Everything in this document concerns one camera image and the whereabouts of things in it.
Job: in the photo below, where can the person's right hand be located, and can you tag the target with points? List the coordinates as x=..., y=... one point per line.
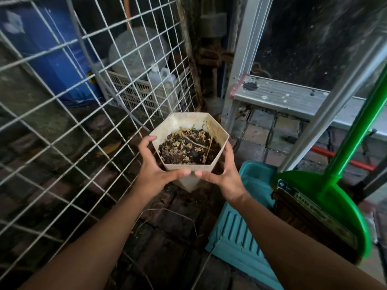
x=229, y=181

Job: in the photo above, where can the person's left hand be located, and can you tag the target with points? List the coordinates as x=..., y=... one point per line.
x=151, y=178

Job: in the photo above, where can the white hexagonal pot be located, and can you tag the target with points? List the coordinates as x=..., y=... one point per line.
x=187, y=120

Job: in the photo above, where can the person's right forearm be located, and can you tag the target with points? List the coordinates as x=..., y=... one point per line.
x=302, y=247

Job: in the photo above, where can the person's left forearm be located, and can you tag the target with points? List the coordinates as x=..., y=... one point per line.
x=90, y=247

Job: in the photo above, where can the teal plastic dustpan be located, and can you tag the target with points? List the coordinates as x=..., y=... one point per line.
x=235, y=232

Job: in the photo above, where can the white plastic basket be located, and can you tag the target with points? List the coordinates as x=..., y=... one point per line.
x=136, y=93

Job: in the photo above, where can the white plastic bottle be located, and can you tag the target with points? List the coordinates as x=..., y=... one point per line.
x=154, y=76
x=167, y=78

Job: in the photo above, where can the grey metal ladder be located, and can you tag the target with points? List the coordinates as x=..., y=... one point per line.
x=287, y=96

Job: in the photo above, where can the green broom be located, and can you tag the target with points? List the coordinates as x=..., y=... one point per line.
x=332, y=202

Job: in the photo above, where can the red rod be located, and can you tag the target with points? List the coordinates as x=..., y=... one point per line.
x=359, y=164

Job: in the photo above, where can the thin wooden stick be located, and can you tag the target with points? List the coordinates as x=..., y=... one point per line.
x=187, y=42

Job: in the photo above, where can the blue plastic barrel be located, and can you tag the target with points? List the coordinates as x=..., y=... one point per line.
x=57, y=66

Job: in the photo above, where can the grey block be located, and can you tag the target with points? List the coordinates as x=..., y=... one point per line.
x=213, y=25

